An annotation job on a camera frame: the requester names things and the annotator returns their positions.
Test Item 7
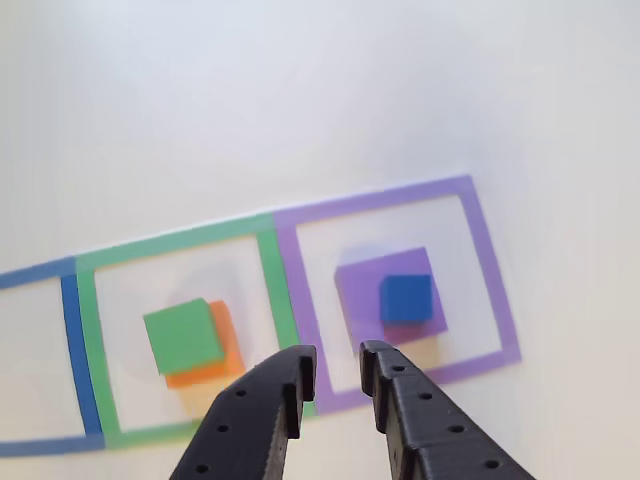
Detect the orange block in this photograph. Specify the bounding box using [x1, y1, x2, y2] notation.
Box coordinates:
[164, 299, 247, 390]

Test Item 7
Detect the green cube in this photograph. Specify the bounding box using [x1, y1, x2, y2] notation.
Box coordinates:
[142, 297, 226, 376]

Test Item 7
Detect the small blue cube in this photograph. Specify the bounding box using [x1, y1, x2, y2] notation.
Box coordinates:
[378, 273, 434, 324]

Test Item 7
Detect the purple block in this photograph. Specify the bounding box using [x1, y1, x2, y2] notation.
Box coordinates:
[333, 246, 449, 346]

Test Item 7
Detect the green tape square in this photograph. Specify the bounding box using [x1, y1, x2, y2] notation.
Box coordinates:
[74, 213, 317, 450]

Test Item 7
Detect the purple tape square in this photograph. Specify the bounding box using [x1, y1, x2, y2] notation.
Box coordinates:
[272, 174, 522, 417]

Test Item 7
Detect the blue tape square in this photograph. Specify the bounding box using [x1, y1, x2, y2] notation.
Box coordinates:
[0, 257, 107, 459]

